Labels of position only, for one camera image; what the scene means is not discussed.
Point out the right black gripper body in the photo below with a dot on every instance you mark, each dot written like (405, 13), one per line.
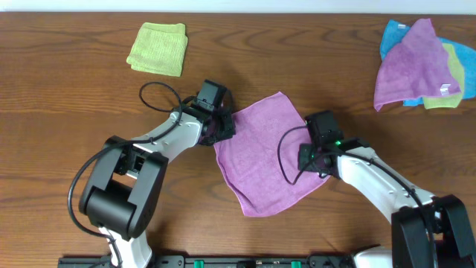
(305, 152)

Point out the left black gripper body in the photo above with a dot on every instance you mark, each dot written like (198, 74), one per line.
(224, 128)

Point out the purple microfiber cloth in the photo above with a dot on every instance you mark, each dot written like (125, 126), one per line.
(261, 160)

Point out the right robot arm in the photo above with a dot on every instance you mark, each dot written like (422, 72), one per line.
(426, 230)

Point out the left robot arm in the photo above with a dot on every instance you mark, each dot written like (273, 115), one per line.
(122, 191)

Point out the folded green cloth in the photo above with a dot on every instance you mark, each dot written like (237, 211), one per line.
(159, 49)

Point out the purple cloth in pile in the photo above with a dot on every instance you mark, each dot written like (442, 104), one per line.
(414, 68)

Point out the green cloth in pile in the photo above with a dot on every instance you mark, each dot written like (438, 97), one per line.
(451, 85)

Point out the blue cloth in pile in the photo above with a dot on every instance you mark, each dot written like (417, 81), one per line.
(461, 62)

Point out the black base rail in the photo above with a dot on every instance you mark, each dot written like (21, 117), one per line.
(180, 261)

